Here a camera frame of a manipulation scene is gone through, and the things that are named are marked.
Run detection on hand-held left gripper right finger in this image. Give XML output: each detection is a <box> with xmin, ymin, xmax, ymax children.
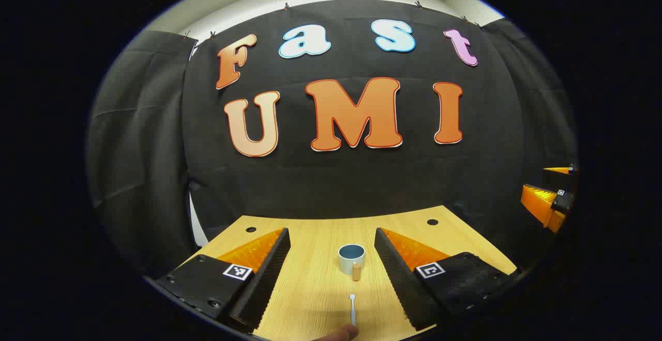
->
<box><xmin>374</xmin><ymin>227</ymin><xmax>519</xmax><ymax>332</ymax></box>

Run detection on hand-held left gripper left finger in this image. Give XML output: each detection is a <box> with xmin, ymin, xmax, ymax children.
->
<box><xmin>155</xmin><ymin>227</ymin><xmax>291</xmax><ymax>333</ymax></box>

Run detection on pale blue cup wooden handle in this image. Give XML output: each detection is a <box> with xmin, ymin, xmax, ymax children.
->
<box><xmin>338</xmin><ymin>244</ymin><xmax>366</xmax><ymax>281</ymax></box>

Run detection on light wooden desktop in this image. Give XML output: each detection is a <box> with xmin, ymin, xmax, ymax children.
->
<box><xmin>178</xmin><ymin>205</ymin><xmax>518</xmax><ymax>341</ymax></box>

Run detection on black backdrop cloth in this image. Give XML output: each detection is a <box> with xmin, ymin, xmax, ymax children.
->
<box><xmin>85</xmin><ymin>0</ymin><xmax>579</xmax><ymax>279</ymax></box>

